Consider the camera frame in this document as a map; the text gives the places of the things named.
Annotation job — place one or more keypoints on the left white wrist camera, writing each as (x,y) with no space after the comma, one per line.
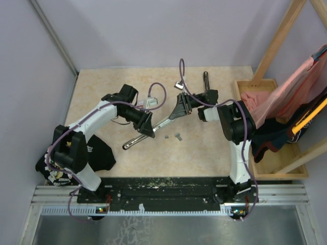
(150,102)

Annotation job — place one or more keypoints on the red staple box sleeve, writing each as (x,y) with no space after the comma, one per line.
(140,104)

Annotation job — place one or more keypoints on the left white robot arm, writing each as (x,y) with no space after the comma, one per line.
(68,152)

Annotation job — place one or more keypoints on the black floral t-shirt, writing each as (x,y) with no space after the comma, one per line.
(100,157)

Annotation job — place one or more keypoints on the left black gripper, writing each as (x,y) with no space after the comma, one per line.
(144,124)

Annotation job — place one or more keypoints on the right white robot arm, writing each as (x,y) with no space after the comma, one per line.
(237,126)

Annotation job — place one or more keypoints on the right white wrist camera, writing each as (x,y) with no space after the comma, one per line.
(179,85)

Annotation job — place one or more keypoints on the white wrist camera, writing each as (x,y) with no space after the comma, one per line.
(150,102)
(179,85)

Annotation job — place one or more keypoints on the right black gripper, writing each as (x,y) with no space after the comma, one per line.
(183,107)

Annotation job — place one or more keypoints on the pink cloth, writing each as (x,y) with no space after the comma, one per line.
(286,98)

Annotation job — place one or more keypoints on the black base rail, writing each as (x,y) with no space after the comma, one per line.
(169,193)

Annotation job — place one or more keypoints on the dark navy garment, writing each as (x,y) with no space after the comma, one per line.
(273,135)

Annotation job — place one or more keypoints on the wooden rack frame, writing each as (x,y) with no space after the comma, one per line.
(284,28)

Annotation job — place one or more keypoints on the wooden tray box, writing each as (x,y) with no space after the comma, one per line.
(268,167)

